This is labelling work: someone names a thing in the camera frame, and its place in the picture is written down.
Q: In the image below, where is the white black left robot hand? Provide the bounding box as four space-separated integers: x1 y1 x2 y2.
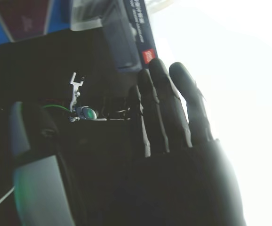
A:
10 57 248 226

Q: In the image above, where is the blue and white box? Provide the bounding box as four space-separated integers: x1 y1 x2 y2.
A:
70 0 159 74

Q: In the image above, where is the small dark purple box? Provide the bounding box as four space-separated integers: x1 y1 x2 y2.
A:
0 0 55 42

